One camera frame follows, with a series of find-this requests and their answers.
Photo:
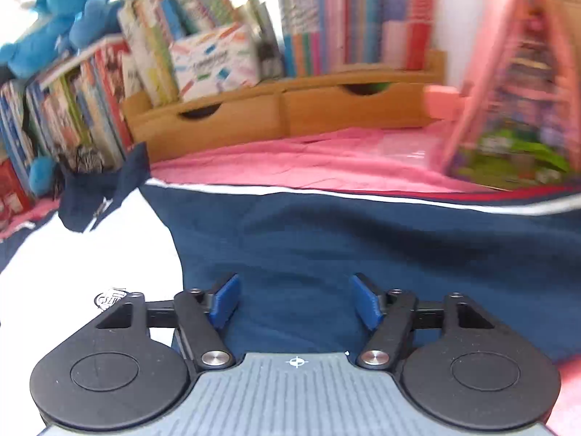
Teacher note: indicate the blue plush ball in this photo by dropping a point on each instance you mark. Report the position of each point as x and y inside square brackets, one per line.
[42, 176]

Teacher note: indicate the pink toy house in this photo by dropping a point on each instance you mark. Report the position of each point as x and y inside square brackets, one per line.
[515, 122]

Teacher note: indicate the wooden drawer organiser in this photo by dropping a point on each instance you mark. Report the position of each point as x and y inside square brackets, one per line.
[364, 97]

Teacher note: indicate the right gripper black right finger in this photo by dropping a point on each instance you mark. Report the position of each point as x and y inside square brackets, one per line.
[455, 362]

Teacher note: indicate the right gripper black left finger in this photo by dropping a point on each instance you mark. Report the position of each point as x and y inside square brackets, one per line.
[136, 360]

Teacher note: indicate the pink bunny print cloth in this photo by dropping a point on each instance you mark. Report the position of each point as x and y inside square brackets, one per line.
[357, 161]

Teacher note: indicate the row of upright books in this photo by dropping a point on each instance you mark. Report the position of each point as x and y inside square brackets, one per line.
[97, 77]

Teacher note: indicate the white colourful patterned box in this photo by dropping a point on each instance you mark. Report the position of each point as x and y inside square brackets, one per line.
[221, 60]

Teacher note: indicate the navy white track jacket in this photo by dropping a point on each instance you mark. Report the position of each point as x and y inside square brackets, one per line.
[515, 253]

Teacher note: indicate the blue plush toy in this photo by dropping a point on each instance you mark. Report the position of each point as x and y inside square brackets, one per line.
[64, 25]

